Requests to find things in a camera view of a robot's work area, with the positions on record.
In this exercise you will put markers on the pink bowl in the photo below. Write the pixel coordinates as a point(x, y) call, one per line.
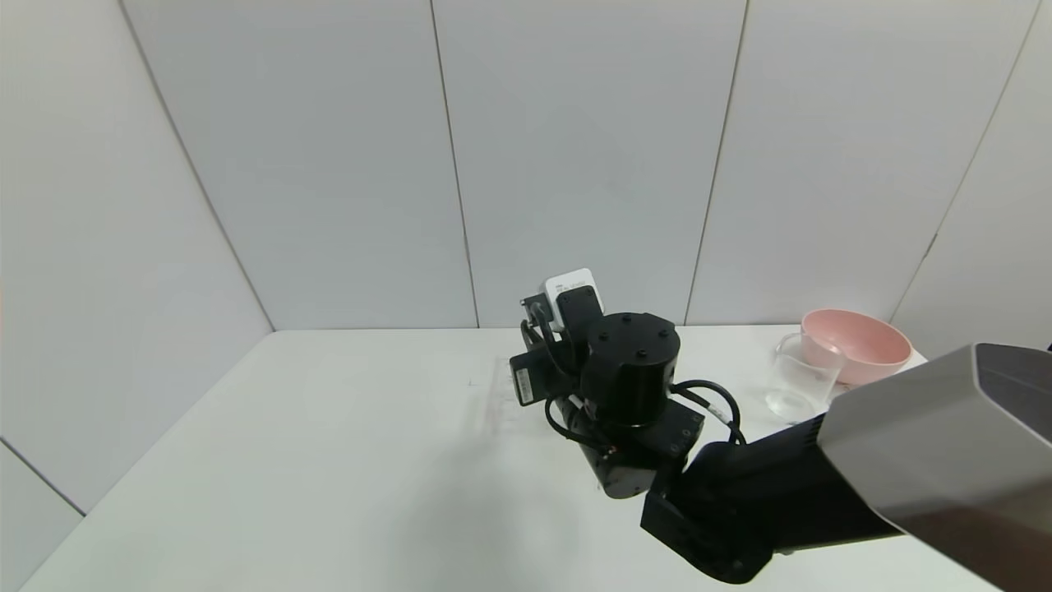
point(871, 353)

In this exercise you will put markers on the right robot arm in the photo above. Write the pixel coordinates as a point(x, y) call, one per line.
point(904, 460)

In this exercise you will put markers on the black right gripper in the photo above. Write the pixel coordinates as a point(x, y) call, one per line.
point(527, 381)

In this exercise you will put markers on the clear glass beaker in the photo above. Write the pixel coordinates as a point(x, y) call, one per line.
point(801, 378)

